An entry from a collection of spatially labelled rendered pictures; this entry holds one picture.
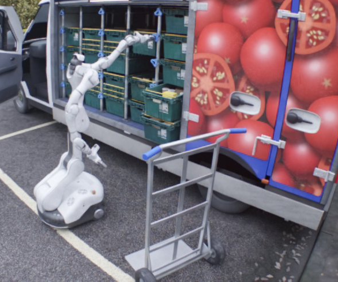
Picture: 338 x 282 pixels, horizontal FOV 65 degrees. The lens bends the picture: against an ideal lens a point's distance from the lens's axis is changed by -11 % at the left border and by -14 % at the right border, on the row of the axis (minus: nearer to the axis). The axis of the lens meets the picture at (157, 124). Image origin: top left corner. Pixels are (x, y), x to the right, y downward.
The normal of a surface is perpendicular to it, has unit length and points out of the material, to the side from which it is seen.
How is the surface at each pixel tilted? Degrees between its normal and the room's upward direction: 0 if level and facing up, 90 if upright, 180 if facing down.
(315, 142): 90
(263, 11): 90
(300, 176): 90
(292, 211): 90
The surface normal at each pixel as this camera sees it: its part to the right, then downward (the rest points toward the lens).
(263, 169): -0.63, 0.25
